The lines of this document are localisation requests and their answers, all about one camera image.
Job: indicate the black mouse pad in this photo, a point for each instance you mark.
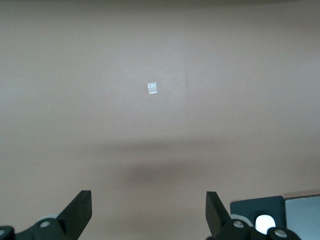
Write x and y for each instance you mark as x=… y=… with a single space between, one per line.
x=245 y=207

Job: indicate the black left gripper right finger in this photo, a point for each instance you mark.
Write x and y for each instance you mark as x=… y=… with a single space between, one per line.
x=216 y=212

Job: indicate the silver closed laptop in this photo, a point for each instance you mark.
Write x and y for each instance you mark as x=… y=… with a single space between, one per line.
x=302 y=215

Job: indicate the white computer mouse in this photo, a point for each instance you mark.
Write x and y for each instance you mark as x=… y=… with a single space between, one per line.
x=265 y=222

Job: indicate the small clear tape patch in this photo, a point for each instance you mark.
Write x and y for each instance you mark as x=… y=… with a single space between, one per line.
x=152 y=88

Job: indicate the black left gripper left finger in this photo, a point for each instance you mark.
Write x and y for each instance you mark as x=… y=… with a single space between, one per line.
x=80 y=207

